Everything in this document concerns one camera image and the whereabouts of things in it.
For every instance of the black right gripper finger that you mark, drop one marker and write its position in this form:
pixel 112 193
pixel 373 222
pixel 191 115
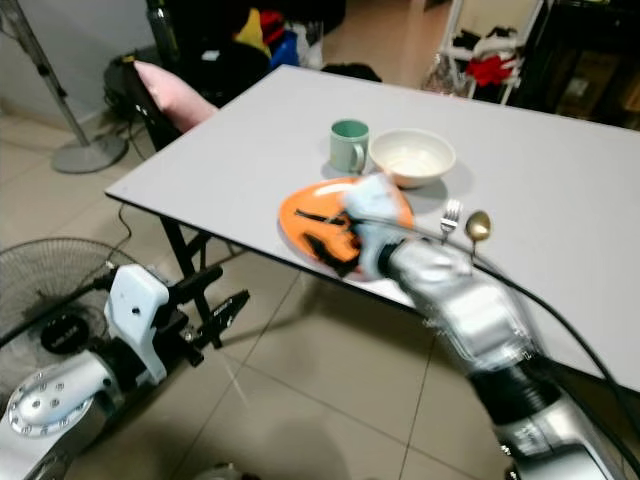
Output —
pixel 350 238
pixel 342 262

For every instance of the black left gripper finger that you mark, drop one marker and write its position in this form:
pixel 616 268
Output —
pixel 198 280
pixel 225 312

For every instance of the orange plate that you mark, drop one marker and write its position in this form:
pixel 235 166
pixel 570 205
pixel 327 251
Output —
pixel 310 240

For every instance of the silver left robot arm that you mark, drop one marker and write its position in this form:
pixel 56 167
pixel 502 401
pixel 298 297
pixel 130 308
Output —
pixel 50 410

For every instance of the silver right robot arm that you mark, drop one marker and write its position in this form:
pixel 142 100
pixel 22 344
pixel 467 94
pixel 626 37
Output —
pixel 490 320

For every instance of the green mug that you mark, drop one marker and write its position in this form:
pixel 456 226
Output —
pixel 346 150

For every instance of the silver fork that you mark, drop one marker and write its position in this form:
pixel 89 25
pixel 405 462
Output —
pixel 451 215

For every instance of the white ribbed bowl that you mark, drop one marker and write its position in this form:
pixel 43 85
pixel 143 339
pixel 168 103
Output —
pixel 412 160

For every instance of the gold spoon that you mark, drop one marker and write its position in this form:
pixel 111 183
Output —
pixel 478 226

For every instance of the black floor fan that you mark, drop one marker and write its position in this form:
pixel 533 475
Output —
pixel 50 290

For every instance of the grey standing fan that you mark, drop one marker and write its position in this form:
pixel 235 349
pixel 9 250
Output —
pixel 90 155

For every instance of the black cloth bundle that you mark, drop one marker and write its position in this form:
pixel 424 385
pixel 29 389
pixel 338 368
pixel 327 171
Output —
pixel 350 71

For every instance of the black chair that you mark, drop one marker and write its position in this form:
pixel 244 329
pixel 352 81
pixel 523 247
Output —
pixel 145 120

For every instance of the pink pillow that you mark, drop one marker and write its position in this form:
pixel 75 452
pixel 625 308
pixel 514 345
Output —
pixel 175 97

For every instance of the patterned bag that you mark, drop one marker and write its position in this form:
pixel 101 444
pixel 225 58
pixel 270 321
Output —
pixel 445 72

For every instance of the blue container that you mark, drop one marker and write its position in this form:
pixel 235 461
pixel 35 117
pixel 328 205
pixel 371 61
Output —
pixel 285 50

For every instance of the red cloth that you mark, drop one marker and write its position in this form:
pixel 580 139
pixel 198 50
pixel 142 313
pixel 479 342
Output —
pixel 492 70

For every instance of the yellow cloth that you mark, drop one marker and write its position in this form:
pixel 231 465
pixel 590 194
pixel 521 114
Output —
pixel 250 30

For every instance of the white rack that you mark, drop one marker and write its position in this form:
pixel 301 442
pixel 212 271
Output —
pixel 525 25

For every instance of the black shelf cabinet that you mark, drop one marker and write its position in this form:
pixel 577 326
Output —
pixel 580 60

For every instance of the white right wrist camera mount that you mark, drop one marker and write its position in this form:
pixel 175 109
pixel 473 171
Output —
pixel 378 205

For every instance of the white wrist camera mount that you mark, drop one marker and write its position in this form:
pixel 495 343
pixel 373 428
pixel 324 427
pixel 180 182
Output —
pixel 138 305
pixel 378 205

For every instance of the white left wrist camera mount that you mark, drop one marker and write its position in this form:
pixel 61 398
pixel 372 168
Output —
pixel 138 305

